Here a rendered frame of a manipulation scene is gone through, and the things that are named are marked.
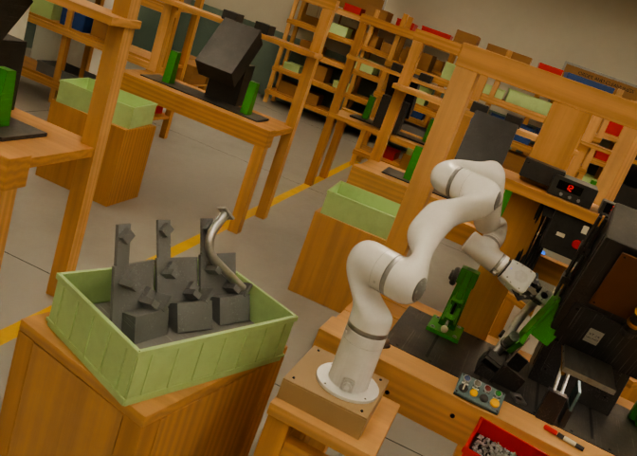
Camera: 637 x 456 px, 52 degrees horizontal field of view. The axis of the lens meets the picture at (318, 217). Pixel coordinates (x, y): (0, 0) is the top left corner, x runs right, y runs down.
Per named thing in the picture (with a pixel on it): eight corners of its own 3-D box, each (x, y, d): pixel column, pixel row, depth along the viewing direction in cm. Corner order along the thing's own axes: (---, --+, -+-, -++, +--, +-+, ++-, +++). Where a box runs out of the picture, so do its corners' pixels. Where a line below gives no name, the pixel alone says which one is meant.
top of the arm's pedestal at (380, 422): (369, 469, 174) (374, 457, 173) (265, 413, 182) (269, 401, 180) (396, 414, 203) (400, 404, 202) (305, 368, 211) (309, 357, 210)
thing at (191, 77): (188, 94, 1028) (195, 67, 1015) (143, 77, 1040) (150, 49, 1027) (217, 92, 1142) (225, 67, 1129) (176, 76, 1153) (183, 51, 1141)
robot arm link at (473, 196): (362, 291, 184) (409, 319, 175) (358, 264, 175) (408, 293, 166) (461, 184, 205) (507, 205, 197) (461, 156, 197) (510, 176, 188)
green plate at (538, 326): (537, 358, 220) (579, 314, 212) (517, 342, 221) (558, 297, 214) (538, 346, 231) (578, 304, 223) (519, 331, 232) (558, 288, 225)
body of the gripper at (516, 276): (498, 273, 226) (524, 293, 224) (513, 252, 230) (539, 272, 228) (490, 280, 233) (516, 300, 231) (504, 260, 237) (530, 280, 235)
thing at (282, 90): (412, 160, 1152) (461, 37, 1088) (261, 100, 1210) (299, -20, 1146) (416, 156, 1203) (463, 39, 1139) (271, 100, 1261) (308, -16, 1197)
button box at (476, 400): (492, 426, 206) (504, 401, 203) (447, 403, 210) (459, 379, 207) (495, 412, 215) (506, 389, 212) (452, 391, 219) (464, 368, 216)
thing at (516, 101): (551, 246, 880) (627, 87, 816) (347, 164, 939) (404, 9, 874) (549, 237, 931) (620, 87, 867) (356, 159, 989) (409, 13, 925)
